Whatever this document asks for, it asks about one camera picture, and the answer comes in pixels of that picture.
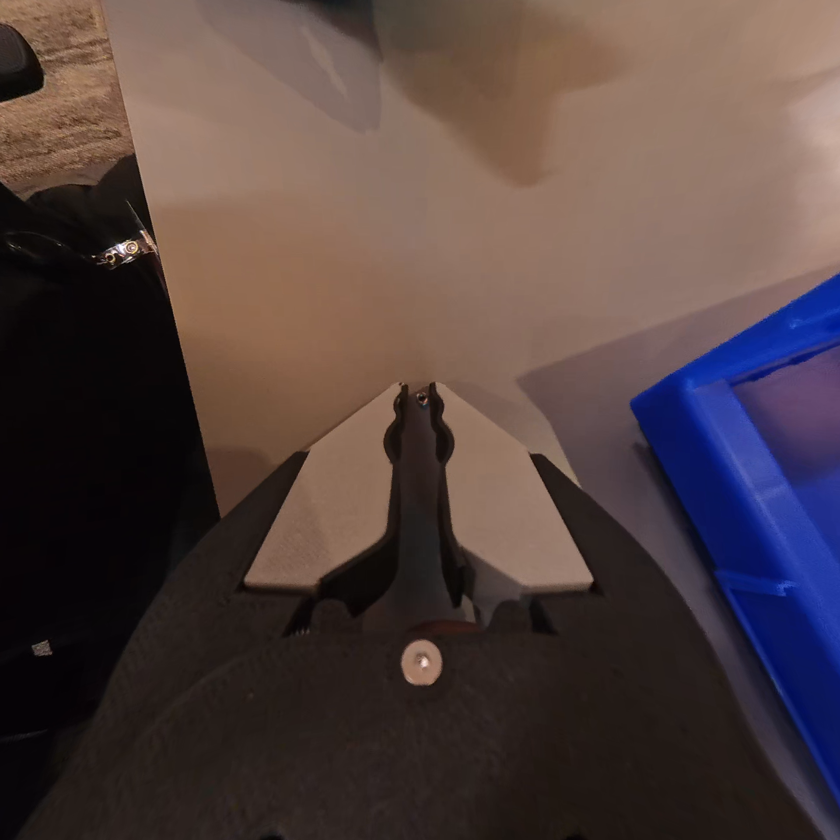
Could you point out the clear glasses with metal hinge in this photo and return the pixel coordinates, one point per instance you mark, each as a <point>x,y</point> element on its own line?
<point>124,251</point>

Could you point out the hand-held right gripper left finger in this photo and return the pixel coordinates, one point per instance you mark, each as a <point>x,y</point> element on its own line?
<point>321,518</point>

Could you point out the small printed tag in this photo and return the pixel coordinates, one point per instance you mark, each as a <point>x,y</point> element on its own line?
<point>41,649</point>

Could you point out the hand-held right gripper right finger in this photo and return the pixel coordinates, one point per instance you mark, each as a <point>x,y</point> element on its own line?
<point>512,518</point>

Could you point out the black office chair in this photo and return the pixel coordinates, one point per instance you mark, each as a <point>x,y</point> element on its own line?
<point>16,59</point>

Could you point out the grey desk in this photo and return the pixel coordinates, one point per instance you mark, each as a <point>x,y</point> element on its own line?
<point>328,262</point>

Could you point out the blue plastic bin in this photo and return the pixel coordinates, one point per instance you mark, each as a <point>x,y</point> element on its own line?
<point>709,426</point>

